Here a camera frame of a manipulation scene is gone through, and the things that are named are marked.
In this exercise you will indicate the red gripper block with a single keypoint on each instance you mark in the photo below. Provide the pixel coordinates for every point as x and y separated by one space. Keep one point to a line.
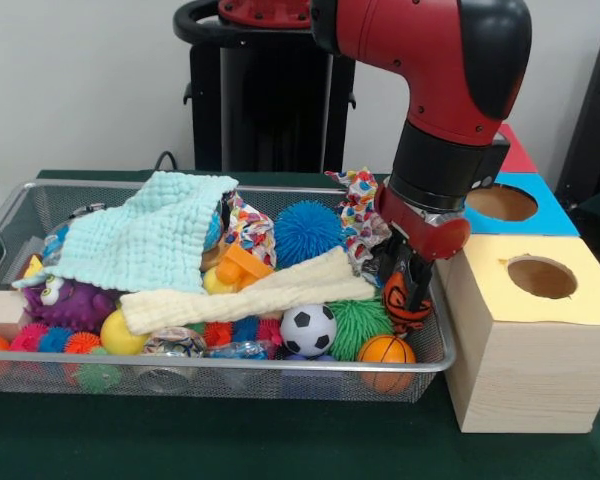
425 232

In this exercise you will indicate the orange tiger striped toy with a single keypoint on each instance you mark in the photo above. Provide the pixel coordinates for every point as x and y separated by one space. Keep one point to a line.
400 310

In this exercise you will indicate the colourful polka dot cloth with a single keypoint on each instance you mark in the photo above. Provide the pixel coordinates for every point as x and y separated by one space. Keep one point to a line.
360 215

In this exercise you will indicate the orange basketball toy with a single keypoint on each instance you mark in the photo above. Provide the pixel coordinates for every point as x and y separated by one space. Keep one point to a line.
387 350

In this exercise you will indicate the cream yellow cloth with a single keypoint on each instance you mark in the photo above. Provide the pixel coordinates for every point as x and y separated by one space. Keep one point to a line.
240 295

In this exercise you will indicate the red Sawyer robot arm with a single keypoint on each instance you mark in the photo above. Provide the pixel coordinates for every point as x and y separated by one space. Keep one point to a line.
430 60

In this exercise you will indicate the wooden box with three holes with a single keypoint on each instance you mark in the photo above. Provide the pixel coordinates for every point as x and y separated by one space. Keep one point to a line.
530 370

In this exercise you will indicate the clear mesh bin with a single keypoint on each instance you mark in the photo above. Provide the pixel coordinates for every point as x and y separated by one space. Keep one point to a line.
40 205

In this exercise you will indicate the green spiky ball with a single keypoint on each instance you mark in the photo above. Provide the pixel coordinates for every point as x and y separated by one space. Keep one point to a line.
358 325

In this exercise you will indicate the blue spiky ball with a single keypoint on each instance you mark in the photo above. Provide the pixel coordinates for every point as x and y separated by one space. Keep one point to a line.
308 235

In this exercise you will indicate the black and white soccer ball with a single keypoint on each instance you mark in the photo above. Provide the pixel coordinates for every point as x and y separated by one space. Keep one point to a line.
308 330

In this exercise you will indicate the dark green table cloth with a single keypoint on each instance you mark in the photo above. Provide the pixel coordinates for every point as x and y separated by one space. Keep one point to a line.
280 440

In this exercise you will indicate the black upright panel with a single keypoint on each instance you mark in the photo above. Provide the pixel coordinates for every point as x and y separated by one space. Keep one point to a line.
595 130

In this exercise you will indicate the mint green waffle cloth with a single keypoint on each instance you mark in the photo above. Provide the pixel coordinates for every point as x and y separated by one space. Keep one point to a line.
150 230

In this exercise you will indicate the yellow ball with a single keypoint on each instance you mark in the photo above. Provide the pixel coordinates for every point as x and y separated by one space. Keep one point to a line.
120 338

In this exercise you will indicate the purple plush toy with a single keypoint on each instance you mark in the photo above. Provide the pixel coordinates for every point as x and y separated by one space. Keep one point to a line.
75 305

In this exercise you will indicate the plain wooden block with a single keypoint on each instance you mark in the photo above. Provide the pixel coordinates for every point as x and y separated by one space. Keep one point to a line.
0 312

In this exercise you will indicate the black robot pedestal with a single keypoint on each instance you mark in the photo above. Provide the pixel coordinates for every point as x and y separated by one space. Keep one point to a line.
270 110

